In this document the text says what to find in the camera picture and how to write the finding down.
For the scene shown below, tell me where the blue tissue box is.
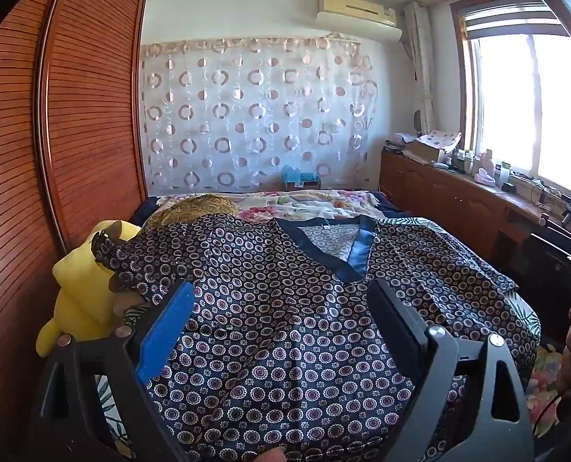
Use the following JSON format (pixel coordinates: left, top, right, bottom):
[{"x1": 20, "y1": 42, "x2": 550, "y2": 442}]
[{"x1": 282, "y1": 166, "x2": 321, "y2": 192}]

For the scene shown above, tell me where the black chair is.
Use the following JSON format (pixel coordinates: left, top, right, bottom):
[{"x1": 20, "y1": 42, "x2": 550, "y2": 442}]
[{"x1": 529, "y1": 232, "x2": 571, "y2": 290}]

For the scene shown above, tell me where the brown gold patterned cloth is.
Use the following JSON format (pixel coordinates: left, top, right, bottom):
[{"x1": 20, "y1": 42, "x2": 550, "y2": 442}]
[{"x1": 143, "y1": 194, "x2": 240, "y2": 229}]

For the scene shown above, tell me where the long wooden cabinet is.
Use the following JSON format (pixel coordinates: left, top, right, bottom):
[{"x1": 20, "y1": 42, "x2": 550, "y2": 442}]
[{"x1": 379, "y1": 147, "x2": 571, "y2": 270}]

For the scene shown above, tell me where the pink flower bed sheet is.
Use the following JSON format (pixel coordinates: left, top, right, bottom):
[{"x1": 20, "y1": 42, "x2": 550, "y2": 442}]
[{"x1": 524, "y1": 344, "x2": 571, "y2": 417}]

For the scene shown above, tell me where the white air conditioner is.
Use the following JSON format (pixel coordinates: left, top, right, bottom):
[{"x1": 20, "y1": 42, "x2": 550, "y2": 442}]
[{"x1": 316, "y1": 0, "x2": 403, "y2": 42}]

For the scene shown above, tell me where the window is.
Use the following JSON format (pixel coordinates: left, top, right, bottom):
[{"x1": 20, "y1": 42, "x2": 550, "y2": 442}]
[{"x1": 452, "y1": 0, "x2": 571, "y2": 203}]

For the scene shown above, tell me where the white floral window curtain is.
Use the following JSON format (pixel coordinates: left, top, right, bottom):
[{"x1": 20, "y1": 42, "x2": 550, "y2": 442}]
[{"x1": 403, "y1": 2, "x2": 435, "y2": 131}]

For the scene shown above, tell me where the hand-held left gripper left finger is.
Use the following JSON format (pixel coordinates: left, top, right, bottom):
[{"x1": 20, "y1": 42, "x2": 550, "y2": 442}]
[{"x1": 28, "y1": 280, "x2": 197, "y2": 462}]

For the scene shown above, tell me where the floral blanket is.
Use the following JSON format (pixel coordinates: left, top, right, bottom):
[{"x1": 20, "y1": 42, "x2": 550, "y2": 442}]
[{"x1": 158, "y1": 189, "x2": 387, "y2": 224}]

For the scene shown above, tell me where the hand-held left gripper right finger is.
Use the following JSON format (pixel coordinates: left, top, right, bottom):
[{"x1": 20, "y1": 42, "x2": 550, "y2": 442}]
[{"x1": 366, "y1": 279, "x2": 537, "y2": 462}]

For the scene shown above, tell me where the pink figurine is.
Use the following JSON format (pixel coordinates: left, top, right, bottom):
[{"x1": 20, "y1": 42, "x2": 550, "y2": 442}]
[{"x1": 475, "y1": 151, "x2": 498, "y2": 186}]

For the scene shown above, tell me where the navy circle-patterned shirt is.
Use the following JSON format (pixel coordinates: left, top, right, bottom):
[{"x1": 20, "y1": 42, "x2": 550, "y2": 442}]
[{"x1": 90, "y1": 214, "x2": 541, "y2": 462}]

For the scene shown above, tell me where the yellow plush toy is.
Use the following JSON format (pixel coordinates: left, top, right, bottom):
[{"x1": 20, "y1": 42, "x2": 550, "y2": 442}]
[{"x1": 36, "y1": 220, "x2": 144, "y2": 358}]

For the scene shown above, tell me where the white circle-patterned curtain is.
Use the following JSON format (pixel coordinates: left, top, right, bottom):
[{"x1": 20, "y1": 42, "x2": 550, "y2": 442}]
[{"x1": 141, "y1": 36, "x2": 380, "y2": 193}]

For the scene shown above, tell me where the open cardboard box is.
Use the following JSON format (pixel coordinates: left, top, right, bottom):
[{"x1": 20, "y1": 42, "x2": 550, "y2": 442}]
[{"x1": 403, "y1": 131, "x2": 462, "y2": 163}]

